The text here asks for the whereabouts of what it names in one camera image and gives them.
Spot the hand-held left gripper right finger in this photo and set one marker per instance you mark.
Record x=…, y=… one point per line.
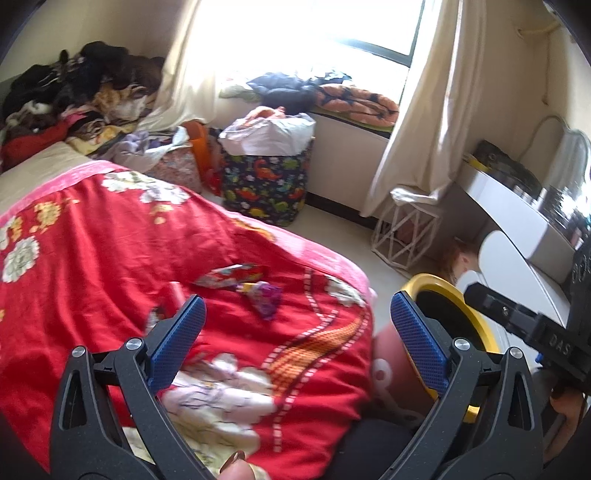
x=418, y=341

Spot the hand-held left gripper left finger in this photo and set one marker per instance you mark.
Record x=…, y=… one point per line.
x=178, y=341

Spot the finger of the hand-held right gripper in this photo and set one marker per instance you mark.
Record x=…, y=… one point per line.
x=501, y=311

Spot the red bin with yellow rim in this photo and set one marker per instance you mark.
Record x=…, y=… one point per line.
x=443, y=286

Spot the person's right hand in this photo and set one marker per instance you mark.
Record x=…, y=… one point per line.
x=570, y=410

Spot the person's left hand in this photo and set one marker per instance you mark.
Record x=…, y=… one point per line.
x=240, y=468

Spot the white chair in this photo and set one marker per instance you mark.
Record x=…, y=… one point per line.
x=503, y=258

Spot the brown bag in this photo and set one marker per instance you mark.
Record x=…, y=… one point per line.
x=457, y=263

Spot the red patterned snack wrapper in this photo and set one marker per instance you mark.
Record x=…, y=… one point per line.
x=231, y=276

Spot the white desk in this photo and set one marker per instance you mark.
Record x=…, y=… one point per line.
x=503, y=207

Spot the white framed mirror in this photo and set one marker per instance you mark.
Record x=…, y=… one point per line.
x=572, y=184

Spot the red floral blanket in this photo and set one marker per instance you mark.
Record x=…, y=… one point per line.
x=92, y=258

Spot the black items on desk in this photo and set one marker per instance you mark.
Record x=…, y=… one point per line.
x=503, y=161

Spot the pink floral bag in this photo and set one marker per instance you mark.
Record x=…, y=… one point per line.
x=180, y=168

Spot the dinosaur print fabric bag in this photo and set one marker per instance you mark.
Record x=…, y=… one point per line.
x=265, y=184

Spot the orange bag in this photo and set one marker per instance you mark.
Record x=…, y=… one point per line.
x=201, y=147

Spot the pale purple cloth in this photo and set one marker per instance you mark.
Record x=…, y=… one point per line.
x=138, y=147

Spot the cream curtain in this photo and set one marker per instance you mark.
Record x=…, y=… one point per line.
x=184, y=69
x=425, y=115

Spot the beige bed sheet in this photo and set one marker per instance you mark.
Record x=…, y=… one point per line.
x=32, y=177

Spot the large white plastic bag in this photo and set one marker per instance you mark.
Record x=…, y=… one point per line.
x=268, y=134

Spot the dark clothes on windowsill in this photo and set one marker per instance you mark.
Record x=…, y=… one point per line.
x=281, y=90

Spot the pile of clothes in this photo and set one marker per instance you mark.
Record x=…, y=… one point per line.
x=78, y=87

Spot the window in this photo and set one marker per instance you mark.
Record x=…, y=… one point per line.
x=323, y=32

